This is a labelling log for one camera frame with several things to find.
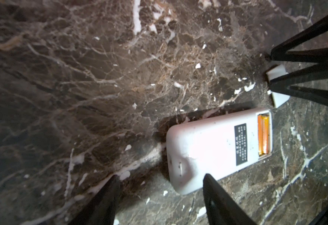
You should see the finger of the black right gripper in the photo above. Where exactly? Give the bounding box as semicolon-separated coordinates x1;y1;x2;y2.
271;15;328;63
269;66;328;107

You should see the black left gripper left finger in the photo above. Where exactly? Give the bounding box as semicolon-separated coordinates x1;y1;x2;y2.
69;175;121;225

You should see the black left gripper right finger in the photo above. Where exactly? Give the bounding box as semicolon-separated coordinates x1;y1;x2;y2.
202;173;255;225

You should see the white battery cover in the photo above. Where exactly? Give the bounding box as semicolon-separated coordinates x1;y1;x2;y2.
266;64;290;108

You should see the orange battery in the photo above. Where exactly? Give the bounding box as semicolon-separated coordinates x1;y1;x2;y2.
257;115;263;156
262;115;270;154

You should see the white remote control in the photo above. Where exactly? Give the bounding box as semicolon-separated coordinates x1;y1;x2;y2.
166;108;273;195

